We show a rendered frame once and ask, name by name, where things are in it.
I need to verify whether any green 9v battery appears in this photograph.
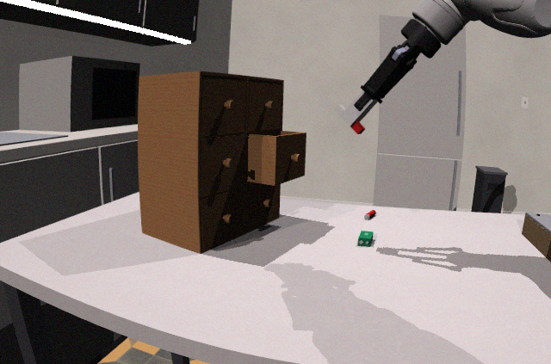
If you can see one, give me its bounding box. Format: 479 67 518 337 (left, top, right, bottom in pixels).
357 231 374 247

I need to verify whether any brown small chest of drawers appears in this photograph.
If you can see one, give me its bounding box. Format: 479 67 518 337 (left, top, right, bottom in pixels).
138 71 284 254

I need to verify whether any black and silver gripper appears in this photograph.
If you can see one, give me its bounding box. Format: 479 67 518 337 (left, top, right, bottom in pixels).
340 19 441 126

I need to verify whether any red battery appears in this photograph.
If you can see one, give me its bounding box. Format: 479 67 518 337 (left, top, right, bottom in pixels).
364 210 376 219

